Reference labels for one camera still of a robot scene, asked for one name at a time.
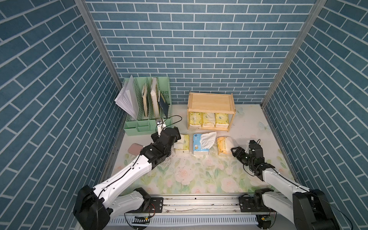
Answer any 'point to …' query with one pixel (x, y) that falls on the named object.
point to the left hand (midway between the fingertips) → (173, 130)
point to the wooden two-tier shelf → (211, 102)
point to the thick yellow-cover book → (154, 93)
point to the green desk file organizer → (146, 124)
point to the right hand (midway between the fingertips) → (234, 151)
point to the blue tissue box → (202, 142)
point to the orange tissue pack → (224, 144)
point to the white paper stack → (127, 98)
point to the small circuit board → (141, 220)
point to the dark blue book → (165, 106)
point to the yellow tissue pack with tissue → (182, 145)
